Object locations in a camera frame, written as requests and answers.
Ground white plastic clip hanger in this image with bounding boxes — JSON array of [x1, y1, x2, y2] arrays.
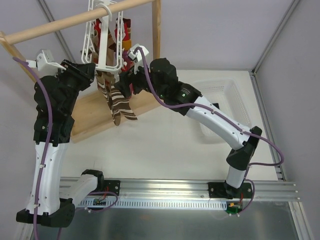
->
[[80, 11, 126, 75]]

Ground dark navy sock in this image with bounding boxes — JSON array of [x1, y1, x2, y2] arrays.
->
[[212, 102, 220, 109]]

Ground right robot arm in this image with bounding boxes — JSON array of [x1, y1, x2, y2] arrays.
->
[[115, 58, 262, 199]]

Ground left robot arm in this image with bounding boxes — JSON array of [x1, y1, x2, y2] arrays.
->
[[15, 58, 105, 228]]

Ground brown white striped sock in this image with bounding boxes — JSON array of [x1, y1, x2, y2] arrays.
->
[[95, 70, 138, 126]]

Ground wooden drying rack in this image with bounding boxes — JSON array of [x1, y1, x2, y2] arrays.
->
[[0, 0, 161, 143]]

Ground beige argyle sock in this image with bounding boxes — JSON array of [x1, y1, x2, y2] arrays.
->
[[91, 19, 116, 66]]

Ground red sock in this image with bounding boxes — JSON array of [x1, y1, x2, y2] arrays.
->
[[91, 16, 132, 74]]

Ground white plastic basket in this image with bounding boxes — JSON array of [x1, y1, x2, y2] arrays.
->
[[189, 78, 253, 144]]

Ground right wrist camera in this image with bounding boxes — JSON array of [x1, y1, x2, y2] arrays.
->
[[127, 44, 150, 74]]

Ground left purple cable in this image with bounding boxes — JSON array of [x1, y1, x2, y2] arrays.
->
[[12, 56, 63, 240]]

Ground purple cable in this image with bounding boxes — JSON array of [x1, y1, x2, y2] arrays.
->
[[133, 47, 286, 218], [12, 56, 63, 240]]

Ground aluminium mounting rail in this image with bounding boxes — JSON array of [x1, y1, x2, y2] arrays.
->
[[29, 176, 300, 210]]

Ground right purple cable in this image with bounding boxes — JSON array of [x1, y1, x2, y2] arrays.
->
[[133, 47, 286, 218]]

